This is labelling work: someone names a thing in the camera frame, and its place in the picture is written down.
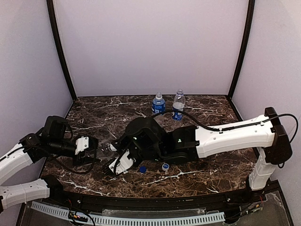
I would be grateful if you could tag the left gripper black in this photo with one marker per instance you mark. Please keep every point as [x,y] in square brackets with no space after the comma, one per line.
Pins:
[93,149]

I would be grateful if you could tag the white sport bottle cap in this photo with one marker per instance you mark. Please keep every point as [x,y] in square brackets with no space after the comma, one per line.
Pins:
[112,148]

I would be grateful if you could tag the small clear bottle white cap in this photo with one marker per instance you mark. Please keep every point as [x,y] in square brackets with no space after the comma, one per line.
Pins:
[103,148]

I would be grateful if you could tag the blue Pepsi bottle cap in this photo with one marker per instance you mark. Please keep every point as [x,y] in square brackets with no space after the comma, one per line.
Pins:
[142,169]

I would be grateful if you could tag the white blue bottle cap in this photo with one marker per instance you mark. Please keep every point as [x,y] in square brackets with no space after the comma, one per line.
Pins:
[165,167]

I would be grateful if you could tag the Pocari Sweat bottle blue label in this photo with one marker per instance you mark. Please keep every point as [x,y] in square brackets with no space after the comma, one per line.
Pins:
[158,104]

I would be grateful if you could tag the Pepsi bottle blue label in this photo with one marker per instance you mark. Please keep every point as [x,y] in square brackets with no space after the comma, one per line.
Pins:
[178,104]

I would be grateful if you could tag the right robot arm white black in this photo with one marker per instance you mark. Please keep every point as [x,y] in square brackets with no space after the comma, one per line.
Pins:
[145,140]

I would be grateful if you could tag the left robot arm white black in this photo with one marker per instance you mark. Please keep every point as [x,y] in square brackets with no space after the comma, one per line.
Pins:
[48,142]

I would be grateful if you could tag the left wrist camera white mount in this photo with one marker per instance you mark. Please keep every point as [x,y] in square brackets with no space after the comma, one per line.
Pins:
[81,144]

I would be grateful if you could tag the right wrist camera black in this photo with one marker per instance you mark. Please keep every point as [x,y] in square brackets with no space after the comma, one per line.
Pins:
[119,165]

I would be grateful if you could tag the black table front rail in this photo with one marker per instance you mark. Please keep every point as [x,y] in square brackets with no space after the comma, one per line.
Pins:
[162,193]

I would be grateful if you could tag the small circuit board with wires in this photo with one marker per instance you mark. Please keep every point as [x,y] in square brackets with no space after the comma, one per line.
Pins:
[73,216]

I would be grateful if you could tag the grey slotted cable duct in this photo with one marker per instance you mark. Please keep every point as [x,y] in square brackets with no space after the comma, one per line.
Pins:
[100,220]

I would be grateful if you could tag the black left corner post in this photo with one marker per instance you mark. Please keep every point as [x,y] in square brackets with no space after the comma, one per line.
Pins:
[59,48]

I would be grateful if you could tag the black corner post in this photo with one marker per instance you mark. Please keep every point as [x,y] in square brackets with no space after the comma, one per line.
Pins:
[243,47]
[59,48]

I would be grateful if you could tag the black right corner post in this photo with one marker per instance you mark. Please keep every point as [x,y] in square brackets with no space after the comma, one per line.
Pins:
[243,47]

